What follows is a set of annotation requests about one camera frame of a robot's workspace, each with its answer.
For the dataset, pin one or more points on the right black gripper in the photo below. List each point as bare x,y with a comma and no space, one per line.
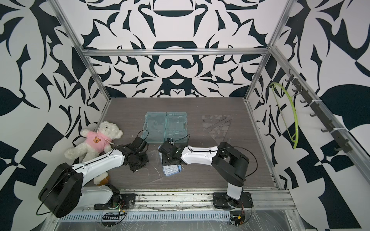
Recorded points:
164,161

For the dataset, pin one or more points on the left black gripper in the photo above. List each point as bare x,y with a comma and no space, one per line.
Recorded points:
136,166

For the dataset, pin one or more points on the blue transparent geometry set case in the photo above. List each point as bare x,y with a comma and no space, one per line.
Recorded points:
171,170

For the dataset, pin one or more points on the teal transparent ruler set case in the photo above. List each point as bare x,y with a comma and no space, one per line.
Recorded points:
161,126

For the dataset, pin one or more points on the clear triangle ruler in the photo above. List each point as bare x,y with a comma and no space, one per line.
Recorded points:
217,127

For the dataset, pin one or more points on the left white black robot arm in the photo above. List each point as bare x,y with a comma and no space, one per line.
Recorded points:
67,187

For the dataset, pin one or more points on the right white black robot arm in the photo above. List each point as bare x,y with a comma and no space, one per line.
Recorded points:
229,162

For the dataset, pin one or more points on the small brown white plush toy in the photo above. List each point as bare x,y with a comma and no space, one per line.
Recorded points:
102,179

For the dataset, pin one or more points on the white teddy bear pink shirt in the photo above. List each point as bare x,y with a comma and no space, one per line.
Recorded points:
95,142

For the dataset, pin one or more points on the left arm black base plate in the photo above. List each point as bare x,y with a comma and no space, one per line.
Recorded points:
122,201

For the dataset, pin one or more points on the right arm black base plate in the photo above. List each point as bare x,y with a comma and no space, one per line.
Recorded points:
223,201

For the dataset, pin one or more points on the black wall hook rail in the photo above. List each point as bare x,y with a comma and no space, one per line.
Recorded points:
321,111

